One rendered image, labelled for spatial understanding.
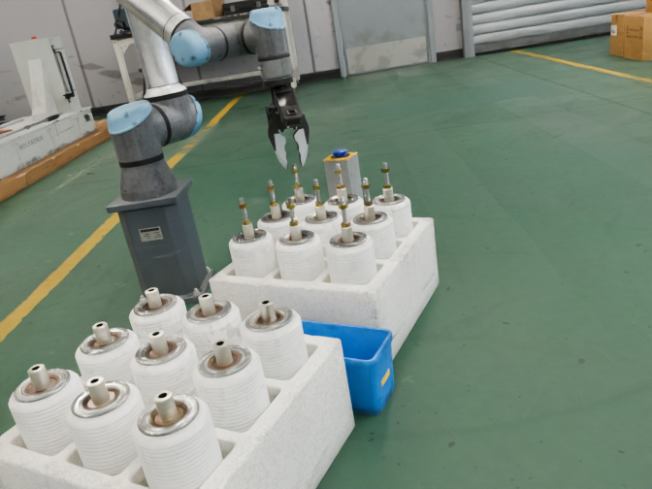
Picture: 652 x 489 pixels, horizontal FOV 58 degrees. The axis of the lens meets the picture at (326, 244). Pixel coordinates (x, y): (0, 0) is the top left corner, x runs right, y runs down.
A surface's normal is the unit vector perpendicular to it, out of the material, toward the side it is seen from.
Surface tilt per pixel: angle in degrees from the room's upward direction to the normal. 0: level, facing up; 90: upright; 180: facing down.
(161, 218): 90
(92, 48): 90
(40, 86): 65
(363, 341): 88
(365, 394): 92
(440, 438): 0
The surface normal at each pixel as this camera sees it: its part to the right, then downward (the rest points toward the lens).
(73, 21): 0.00, 0.37
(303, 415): 0.88, 0.04
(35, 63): -0.06, 0.01
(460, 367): -0.15, -0.92
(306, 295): -0.43, 0.40
